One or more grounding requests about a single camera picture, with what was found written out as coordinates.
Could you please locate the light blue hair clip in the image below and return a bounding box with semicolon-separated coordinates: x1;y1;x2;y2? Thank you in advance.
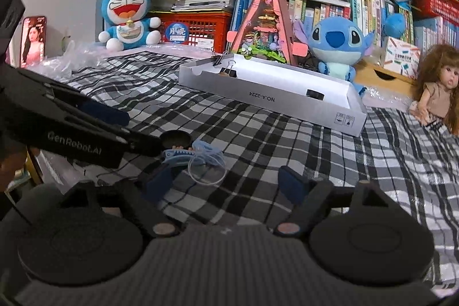
192;140;225;164

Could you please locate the blue hair clip brown trim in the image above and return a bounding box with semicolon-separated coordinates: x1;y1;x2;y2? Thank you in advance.
160;146;196;167

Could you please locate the white cardboard box lid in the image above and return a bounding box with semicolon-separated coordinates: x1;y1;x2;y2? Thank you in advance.
178;53;368;138

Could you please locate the brown haired doll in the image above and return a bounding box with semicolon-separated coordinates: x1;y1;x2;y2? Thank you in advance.
409;44;459;137

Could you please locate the shallow dark round lid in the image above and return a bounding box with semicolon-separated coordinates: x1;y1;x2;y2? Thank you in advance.
160;130;192;151

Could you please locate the pink triangular block house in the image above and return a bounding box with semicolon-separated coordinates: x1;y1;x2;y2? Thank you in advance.
226;0;310;67

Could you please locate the clear elastic hair band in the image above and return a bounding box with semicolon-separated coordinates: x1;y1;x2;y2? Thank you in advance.
188;157;227;185

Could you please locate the red wire basket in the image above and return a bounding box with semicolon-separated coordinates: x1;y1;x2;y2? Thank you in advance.
412;0;459;29

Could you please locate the clear plastic bag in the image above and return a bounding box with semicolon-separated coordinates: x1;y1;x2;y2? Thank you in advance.
27;41;109;83

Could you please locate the red plastic crate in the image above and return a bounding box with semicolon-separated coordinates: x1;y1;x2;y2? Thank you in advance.
156;11;233;47

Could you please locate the blue alien plush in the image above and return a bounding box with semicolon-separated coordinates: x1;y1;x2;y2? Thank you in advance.
292;16;376;97

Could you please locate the shelf row of colourful books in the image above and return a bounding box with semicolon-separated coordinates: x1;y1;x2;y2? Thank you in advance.
287;0;459;53

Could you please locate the pink bed sheet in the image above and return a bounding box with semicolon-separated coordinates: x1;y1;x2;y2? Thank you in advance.
100;42;216;59

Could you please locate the blue robot cat plush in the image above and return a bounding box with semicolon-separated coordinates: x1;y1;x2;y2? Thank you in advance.
98;0;162;52

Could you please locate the small patterned cardboard box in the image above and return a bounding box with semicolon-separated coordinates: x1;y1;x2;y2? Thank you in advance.
381;36;422;79

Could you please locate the wooden drawer box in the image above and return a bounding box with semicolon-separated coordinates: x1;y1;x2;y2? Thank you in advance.
353;57;419;90

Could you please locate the black white plaid blanket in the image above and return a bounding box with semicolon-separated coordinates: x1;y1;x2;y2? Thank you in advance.
36;50;459;293

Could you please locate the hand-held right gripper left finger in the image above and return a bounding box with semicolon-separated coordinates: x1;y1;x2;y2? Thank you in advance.
63;163;180;238

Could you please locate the phone with portrait screen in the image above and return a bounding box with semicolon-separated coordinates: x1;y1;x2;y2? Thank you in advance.
20;15;47;69

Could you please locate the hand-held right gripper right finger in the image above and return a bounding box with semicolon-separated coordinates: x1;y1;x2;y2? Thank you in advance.
271;165;396;238

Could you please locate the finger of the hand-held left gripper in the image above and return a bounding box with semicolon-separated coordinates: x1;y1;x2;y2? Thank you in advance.
43;84;131;128
68;117;164;158

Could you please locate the small black binder clip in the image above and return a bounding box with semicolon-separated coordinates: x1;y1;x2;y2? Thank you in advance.
212;53;234;67

